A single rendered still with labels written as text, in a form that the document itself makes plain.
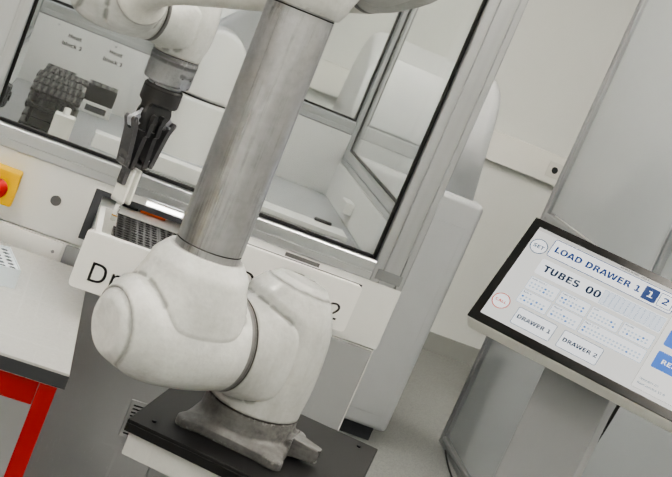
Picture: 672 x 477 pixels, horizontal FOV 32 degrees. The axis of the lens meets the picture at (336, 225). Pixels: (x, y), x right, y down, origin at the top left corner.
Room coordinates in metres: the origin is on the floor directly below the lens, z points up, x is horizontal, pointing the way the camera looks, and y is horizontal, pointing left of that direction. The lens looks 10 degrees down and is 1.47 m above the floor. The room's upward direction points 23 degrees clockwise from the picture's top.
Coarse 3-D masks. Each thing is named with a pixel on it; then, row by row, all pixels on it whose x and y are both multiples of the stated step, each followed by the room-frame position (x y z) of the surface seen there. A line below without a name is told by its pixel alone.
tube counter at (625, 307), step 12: (588, 288) 2.52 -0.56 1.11; (600, 288) 2.52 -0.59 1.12; (600, 300) 2.50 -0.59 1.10; (612, 300) 2.50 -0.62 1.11; (624, 300) 2.50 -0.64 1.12; (624, 312) 2.48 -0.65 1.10; (636, 312) 2.48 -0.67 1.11; (648, 312) 2.48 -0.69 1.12; (648, 324) 2.46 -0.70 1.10; (660, 324) 2.46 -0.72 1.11
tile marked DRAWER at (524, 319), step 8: (520, 312) 2.48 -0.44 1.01; (528, 312) 2.48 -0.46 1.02; (512, 320) 2.47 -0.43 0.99; (520, 320) 2.47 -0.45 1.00; (528, 320) 2.47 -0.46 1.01; (536, 320) 2.47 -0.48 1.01; (544, 320) 2.47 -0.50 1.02; (528, 328) 2.46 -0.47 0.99; (536, 328) 2.45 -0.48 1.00; (544, 328) 2.45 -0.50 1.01; (552, 328) 2.45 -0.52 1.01; (544, 336) 2.44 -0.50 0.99
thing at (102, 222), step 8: (104, 208) 2.36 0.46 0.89; (96, 216) 2.35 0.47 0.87; (104, 216) 2.37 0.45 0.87; (128, 216) 2.38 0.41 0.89; (96, 224) 2.23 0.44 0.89; (104, 224) 2.37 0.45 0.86; (112, 224) 2.38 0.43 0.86; (152, 224) 2.40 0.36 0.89; (104, 232) 2.38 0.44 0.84; (176, 232) 2.41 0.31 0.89
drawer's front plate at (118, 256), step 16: (96, 240) 2.03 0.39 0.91; (112, 240) 2.03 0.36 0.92; (80, 256) 2.02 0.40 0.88; (96, 256) 2.03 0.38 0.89; (112, 256) 2.03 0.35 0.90; (128, 256) 2.04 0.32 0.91; (144, 256) 2.05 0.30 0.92; (80, 272) 2.02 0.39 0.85; (96, 272) 2.03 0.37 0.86; (112, 272) 2.04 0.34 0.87; (128, 272) 2.04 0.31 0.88; (80, 288) 2.03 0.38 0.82; (96, 288) 2.03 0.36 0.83
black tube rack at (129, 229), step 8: (120, 216) 2.33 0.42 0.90; (120, 224) 2.27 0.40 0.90; (128, 224) 2.29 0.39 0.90; (136, 224) 2.32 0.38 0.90; (144, 224) 2.34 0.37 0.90; (112, 232) 2.29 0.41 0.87; (120, 232) 2.20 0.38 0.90; (128, 232) 2.24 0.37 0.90; (136, 232) 2.25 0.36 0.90; (144, 232) 2.28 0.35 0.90; (152, 232) 2.31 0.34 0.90; (160, 232) 2.33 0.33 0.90; (168, 232) 2.37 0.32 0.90; (128, 240) 2.17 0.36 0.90; (136, 240) 2.19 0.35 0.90; (144, 240) 2.22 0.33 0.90; (152, 240) 2.25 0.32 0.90; (160, 240) 2.27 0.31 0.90
